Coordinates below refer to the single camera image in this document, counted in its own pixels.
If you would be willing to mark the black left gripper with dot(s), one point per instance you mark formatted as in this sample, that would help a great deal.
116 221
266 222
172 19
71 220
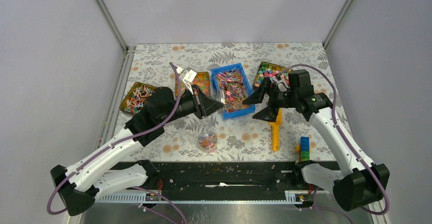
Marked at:
204 105

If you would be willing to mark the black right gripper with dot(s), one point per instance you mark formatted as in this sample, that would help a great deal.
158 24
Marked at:
269 113

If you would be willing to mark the yellow plastic scoop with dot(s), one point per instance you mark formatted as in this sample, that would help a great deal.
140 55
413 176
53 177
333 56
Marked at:
275 126

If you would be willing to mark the clear glass jar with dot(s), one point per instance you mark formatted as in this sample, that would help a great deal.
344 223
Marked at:
208 141

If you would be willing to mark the blue plastic candy bin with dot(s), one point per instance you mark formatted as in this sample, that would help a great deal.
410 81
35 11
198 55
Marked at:
233 81

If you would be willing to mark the white round jar lid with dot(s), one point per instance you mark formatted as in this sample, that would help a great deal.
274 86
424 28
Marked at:
221 97

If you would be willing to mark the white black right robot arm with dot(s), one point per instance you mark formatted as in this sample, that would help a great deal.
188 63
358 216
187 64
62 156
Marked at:
360 181

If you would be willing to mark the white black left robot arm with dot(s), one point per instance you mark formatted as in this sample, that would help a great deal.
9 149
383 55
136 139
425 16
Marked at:
81 184

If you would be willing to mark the tin of star candies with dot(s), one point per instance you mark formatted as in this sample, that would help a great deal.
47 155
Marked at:
270 70

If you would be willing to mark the floral table cloth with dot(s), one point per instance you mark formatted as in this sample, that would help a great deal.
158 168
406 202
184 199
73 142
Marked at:
242 138

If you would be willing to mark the tin of orange gummies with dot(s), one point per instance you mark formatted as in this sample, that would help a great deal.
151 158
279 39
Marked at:
202 79

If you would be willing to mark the colourful toy block train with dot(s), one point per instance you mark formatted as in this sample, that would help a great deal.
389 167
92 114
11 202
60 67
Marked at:
303 149

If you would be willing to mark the tin of lollipops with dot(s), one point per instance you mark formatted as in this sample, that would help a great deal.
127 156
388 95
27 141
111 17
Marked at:
135 99

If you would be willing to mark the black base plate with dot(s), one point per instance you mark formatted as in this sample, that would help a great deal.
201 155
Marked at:
225 181

